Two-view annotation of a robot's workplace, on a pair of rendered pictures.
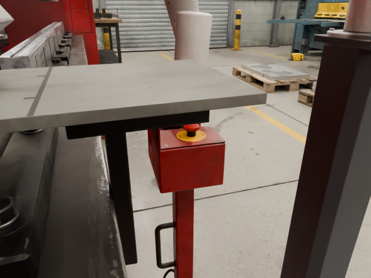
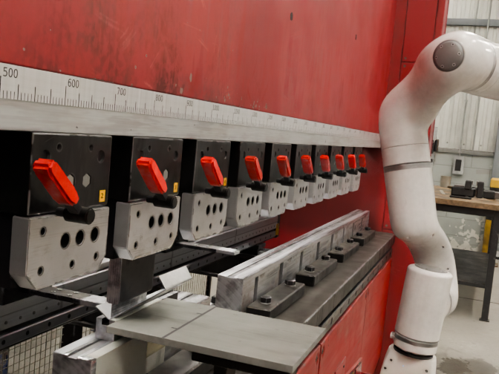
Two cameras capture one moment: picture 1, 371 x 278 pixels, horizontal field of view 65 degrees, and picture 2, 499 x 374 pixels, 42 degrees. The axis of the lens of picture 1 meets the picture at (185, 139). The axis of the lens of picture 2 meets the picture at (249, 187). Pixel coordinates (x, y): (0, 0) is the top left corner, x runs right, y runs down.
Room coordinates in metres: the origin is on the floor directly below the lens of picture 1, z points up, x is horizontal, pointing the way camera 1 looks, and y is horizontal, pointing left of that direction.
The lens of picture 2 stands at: (-0.41, -0.48, 1.28)
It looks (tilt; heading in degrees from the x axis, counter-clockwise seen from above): 5 degrees down; 38
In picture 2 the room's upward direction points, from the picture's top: 5 degrees clockwise
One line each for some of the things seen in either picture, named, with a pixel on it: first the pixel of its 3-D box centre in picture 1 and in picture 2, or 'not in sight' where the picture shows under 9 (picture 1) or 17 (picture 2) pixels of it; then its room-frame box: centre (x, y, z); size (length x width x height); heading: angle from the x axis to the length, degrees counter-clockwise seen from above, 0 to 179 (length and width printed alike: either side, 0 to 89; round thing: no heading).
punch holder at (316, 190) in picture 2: not in sight; (306, 172); (1.15, 0.54, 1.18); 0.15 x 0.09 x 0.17; 19
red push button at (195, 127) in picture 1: (191, 131); not in sight; (0.65, -0.01, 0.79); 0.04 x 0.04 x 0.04
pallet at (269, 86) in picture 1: (271, 76); not in sight; (4.53, -1.34, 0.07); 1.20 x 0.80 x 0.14; 15
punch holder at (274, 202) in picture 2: not in sight; (263, 177); (0.78, 0.41, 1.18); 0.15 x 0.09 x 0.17; 19
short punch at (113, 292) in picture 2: not in sight; (131, 278); (0.23, 0.23, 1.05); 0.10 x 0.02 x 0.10; 19
